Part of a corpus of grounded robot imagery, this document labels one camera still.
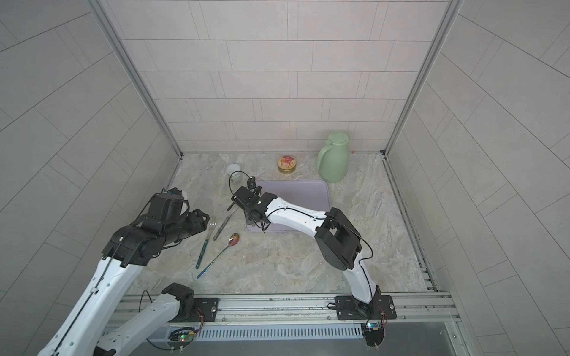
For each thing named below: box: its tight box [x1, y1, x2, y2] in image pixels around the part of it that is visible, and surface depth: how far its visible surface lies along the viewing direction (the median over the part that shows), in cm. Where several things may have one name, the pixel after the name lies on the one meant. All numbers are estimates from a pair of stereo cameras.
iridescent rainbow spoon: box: [196, 232, 240, 280], surface depth 86 cm
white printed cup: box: [226, 163, 243, 183], surface depth 104 cm
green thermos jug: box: [316, 131, 350, 184], surface depth 95 cm
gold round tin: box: [276, 155, 297, 175], surface depth 111 cm
